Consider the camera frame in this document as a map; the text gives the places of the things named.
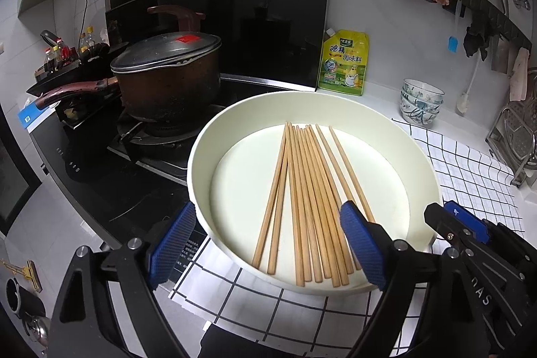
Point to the black round container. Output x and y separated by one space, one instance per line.
25 299

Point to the yellow seasoning pouch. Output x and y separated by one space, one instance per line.
344 64

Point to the brown cooking pot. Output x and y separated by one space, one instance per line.
168 89

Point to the black gas cooktop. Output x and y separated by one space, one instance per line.
105 182

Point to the black pan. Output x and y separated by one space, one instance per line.
84 62

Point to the grey pot lid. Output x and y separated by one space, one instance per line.
168 47

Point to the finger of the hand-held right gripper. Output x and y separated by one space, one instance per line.
444 228
467 221

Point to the cream oval basin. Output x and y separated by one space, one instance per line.
243 173

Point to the blue white card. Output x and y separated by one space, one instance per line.
35 114

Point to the black hanging cloth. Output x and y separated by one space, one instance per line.
478 39

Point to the black glass range hood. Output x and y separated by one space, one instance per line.
209 5

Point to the yellow cap condiment bottle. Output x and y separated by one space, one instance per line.
84 43
90 38

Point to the perforated steel steamer plate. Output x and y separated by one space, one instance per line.
526 131

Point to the pale pink hanging cloth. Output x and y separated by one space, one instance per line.
520 77

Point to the white black checked cloth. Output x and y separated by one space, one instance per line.
470 161

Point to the steel dish rack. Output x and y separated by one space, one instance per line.
520 174

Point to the shiny metal object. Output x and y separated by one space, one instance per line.
37 328

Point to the blue silicone spatula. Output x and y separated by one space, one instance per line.
452 44

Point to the bundle of bamboo chopsticks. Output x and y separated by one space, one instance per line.
306 194

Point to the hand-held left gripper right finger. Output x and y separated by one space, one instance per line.
363 244

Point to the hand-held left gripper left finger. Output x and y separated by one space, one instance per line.
172 244

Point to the blue floral ceramic bowl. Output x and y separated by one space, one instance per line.
421 103
419 117
423 87

